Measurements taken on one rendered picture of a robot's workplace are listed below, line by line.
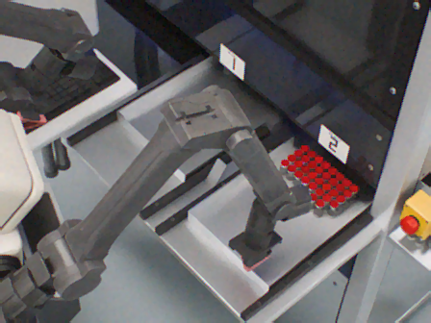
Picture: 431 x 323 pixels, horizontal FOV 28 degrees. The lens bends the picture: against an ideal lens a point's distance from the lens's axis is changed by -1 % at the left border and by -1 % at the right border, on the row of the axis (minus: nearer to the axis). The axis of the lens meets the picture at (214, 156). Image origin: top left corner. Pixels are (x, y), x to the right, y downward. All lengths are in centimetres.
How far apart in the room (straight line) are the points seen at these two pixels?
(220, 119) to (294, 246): 72
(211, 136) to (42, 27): 48
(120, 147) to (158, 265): 91
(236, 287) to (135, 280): 107
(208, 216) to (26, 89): 52
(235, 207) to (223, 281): 20
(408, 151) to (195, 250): 52
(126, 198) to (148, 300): 155
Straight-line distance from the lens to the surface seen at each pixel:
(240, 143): 131
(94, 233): 141
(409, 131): 177
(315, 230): 199
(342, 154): 196
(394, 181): 188
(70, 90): 233
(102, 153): 211
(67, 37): 166
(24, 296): 150
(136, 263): 296
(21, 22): 159
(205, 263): 192
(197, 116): 129
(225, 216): 199
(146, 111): 219
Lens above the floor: 250
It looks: 51 degrees down
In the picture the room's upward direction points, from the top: 3 degrees clockwise
